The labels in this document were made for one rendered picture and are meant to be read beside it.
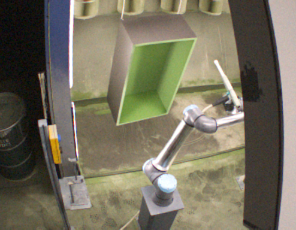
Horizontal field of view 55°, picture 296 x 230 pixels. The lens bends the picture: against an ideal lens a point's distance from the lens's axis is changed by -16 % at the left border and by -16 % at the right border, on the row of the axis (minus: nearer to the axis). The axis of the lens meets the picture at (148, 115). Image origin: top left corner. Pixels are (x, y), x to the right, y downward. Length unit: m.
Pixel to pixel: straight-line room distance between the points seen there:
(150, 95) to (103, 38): 1.00
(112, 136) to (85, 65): 0.96
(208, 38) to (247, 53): 4.39
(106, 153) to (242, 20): 3.53
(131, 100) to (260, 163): 3.42
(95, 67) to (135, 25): 1.56
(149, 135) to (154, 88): 0.57
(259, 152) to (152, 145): 3.61
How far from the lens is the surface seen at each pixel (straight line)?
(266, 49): 0.36
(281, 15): 0.36
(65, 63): 2.30
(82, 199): 2.61
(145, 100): 3.81
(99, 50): 4.27
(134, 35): 2.73
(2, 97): 3.46
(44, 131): 2.01
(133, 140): 4.00
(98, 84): 4.30
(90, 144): 3.93
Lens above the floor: 3.05
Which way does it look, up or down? 44 degrees down
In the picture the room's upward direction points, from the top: 9 degrees clockwise
